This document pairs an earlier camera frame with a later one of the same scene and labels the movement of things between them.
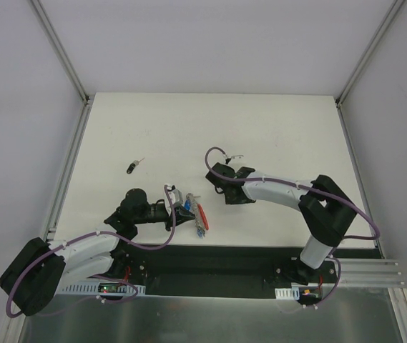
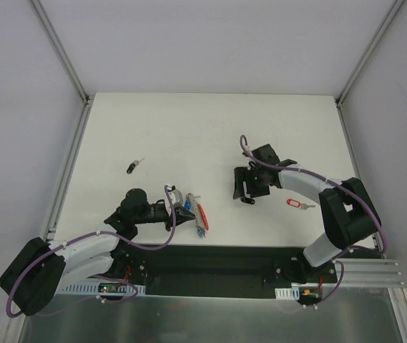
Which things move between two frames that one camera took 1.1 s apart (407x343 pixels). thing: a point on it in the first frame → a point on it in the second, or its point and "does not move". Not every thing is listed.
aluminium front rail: (368, 273) does not move
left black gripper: (171, 219) does not move
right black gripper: (216, 175) → (243, 183)
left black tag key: (131, 168) does not move
